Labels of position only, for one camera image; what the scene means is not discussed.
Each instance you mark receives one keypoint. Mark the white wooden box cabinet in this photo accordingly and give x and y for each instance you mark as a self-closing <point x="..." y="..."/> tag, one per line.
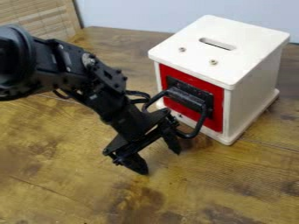
<point x="229" y="59"/>

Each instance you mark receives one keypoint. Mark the red drawer with black handle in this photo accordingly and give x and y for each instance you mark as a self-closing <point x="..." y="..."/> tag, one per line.
<point x="191" y="97"/>

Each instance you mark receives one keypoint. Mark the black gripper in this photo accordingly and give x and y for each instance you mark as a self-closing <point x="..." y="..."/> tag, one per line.
<point x="118" y="107"/>

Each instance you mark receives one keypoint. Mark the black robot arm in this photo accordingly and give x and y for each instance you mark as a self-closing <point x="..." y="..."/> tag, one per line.
<point x="38" y="65"/>

